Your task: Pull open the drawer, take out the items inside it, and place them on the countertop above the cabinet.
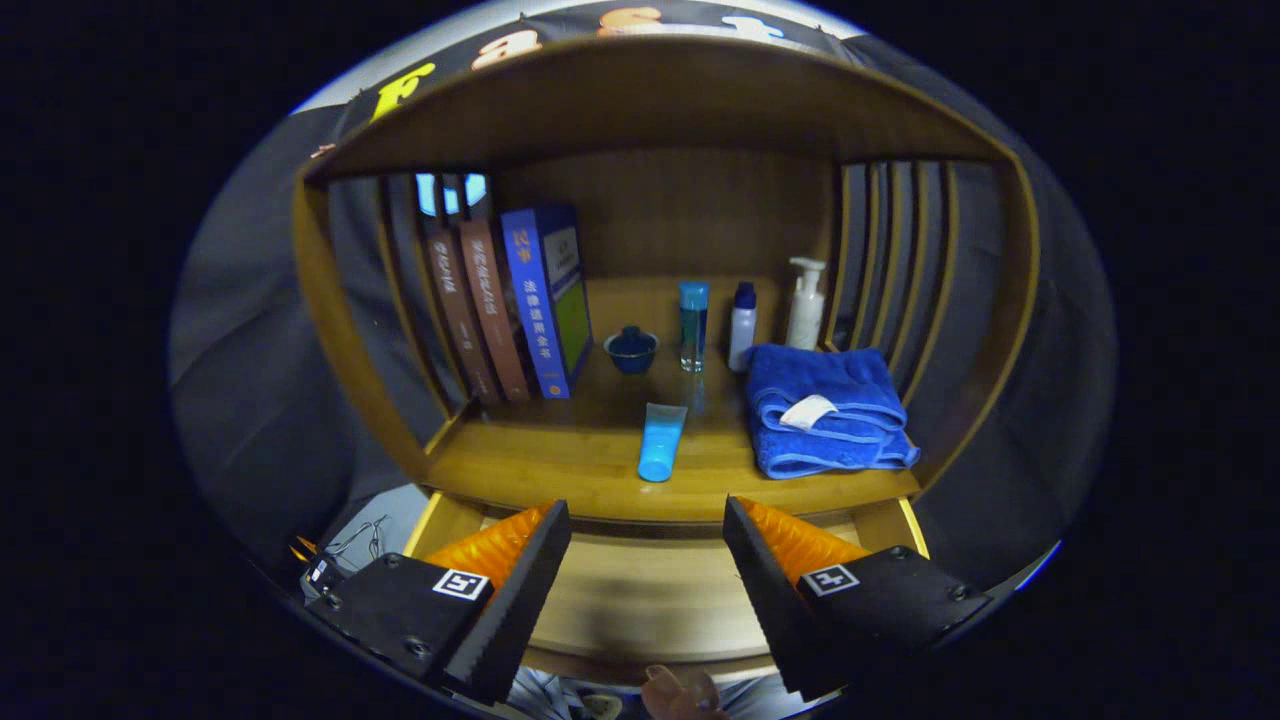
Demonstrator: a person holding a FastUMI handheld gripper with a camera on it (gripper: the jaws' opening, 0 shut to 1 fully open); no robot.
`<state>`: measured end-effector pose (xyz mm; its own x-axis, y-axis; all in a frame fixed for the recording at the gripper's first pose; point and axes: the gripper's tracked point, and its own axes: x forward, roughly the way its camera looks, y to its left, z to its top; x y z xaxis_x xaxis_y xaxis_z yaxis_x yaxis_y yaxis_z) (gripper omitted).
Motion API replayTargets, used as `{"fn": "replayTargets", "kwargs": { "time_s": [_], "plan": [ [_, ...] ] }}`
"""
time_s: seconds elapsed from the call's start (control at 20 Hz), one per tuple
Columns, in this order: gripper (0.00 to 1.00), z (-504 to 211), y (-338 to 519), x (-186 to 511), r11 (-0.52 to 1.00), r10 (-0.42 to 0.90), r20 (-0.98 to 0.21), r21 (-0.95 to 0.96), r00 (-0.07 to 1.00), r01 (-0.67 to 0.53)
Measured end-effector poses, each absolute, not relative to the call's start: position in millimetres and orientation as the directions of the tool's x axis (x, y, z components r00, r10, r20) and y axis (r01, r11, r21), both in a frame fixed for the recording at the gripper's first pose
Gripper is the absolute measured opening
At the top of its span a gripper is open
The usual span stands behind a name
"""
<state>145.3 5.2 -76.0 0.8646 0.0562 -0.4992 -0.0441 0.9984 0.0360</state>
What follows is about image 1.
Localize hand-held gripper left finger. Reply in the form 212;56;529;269
305;498;573;706

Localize black backdrop cloth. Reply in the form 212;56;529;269
170;0;1116;591

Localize brown book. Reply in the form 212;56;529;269
425;230;501;406
458;218;531;403

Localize blue book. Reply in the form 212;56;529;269
500;204;594;401

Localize thin grey cables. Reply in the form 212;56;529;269
330;515;393;561

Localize dark blue lidded teacup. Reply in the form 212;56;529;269
603;325;661;376

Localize wooden countertop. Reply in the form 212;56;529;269
425;275;921;524

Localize wooden cabinet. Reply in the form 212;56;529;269
292;35;1041;691

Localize wooden drawer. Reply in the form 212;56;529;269
403;490;931;689

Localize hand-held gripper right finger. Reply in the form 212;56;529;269
722;495;994;701

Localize white bottle with blue cap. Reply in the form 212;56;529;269
728;281;758;373

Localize white pump bottle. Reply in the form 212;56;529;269
785;257;828;351

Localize blue folded towel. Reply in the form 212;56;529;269
744;344;922;481

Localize light blue tube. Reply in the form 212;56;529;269
638;403;690;484

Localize teal clear bottle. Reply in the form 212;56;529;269
679;281;710;373

